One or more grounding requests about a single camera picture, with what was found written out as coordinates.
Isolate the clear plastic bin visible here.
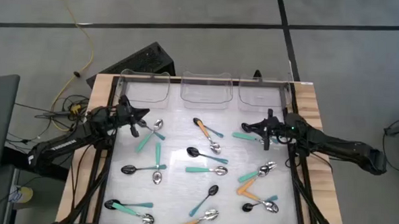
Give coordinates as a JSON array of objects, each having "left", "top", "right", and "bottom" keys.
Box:
[
  {"left": 117, "top": 67, "right": 172, "bottom": 110},
  {"left": 179, "top": 69, "right": 235, "bottom": 111},
  {"left": 237, "top": 71, "right": 294, "bottom": 114}
]

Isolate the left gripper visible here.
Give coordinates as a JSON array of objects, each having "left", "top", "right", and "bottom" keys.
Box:
[{"left": 113, "top": 94, "right": 151, "bottom": 139}]

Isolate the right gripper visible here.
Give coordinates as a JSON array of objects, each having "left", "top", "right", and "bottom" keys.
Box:
[{"left": 241, "top": 108, "right": 288, "bottom": 152}]

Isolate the black spoon teal handle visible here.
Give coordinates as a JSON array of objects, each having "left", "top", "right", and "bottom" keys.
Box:
[
  {"left": 104, "top": 198, "right": 154, "bottom": 213},
  {"left": 185, "top": 146, "right": 230, "bottom": 165},
  {"left": 191, "top": 117, "right": 226, "bottom": 139},
  {"left": 120, "top": 162, "right": 168, "bottom": 177},
  {"left": 242, "top": 193, "right": 280, "bottom": 215},
  {"left": 188, "top": 183, "right": 220, "bottom": 219}
]

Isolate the black floor cable bundle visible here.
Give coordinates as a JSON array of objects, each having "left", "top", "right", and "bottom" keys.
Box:
[{"left": 5, "top": 90, "right": 90, "bottom": 148}]

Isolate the yellow cable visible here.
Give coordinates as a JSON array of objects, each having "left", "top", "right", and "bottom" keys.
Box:
[{"left": 43, "top": 0, "right": 98, "bottom": 134}]

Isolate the black monitor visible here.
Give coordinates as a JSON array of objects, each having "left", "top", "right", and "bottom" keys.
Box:
[{"left": 85, "top": 38, "right": 177, "bottom": 92}]

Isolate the yellow and white object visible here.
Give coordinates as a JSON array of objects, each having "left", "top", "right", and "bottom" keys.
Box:
[{"left": 8, "top": 184, "right": 34, "bottom": 205}]

